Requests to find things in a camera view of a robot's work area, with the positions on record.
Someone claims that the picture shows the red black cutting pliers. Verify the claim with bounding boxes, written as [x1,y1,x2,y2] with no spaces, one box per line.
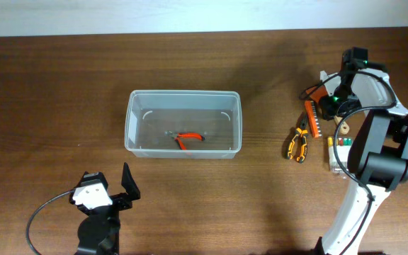
[165,130,205,150]

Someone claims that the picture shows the orange screwdriver bit holder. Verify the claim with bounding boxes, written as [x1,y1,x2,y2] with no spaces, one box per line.
[304,101,322,138]

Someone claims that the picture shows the orange scraper wooden handle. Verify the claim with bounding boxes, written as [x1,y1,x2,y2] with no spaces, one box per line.
[305,86,350,135]

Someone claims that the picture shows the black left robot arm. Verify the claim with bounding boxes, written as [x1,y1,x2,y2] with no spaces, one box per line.
[69,164,141,255]

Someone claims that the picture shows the clear plastic container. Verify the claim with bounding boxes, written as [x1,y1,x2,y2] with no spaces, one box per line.
[125,90,242,159]

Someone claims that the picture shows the clear box coloured wall plugs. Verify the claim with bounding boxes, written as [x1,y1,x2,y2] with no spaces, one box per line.
[327,137,353,174]

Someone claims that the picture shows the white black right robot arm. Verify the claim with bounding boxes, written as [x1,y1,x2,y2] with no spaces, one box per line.
[312,47,408,254]

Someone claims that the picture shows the yellow black needle-nose pliers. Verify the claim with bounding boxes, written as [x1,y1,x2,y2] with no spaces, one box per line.
[285,113,309,164]

